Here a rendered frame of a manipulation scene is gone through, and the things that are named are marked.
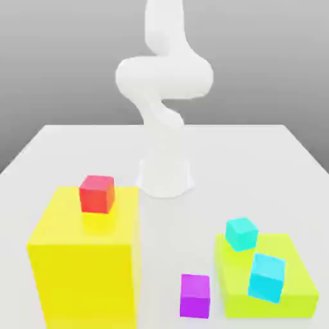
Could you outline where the small turquoise cube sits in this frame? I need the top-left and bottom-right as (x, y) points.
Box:
(225, 217), (260, 253)

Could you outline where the large lime green box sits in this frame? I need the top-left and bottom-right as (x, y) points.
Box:
(214, 233), (320, 319)

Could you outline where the small red cube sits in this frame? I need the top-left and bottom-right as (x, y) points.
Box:
(78, 175), (116, 215)

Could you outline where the large yellow box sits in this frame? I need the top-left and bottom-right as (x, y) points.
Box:
(26, 186), (141, 329)

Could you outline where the small cyan cube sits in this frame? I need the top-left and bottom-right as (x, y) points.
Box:
(247, 253), (287, 305)

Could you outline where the small purple cube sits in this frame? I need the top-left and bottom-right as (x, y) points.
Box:
(179, 273), (211, 319)

